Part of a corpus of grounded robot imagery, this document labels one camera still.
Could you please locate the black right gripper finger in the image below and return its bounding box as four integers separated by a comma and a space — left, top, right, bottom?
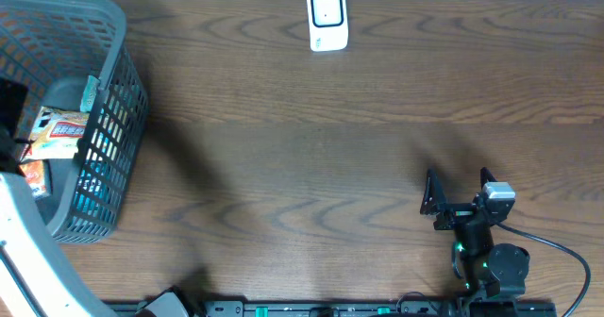
480, 167, 496, 189
420, 169, 447, 215

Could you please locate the blue mouthwash bottle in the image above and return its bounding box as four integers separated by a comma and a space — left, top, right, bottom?
74, 94, 139, 222

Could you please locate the orange tissue pack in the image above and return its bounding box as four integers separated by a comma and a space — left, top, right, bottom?
20, 160, 52, 200

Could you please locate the mint green wipes pack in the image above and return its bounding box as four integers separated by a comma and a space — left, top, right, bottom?
79, 75, 100, 112

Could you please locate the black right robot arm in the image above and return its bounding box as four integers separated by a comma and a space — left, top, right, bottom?
420, 168, 529, 299

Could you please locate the white barcode scanner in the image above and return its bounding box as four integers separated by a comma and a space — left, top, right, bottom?
306, 0, 349, 52

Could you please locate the grey plastic shopping basket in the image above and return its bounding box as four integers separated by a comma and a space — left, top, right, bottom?
1, 0, 148, 243

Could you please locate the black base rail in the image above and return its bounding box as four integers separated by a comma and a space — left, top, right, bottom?
103, 299, 558, 317

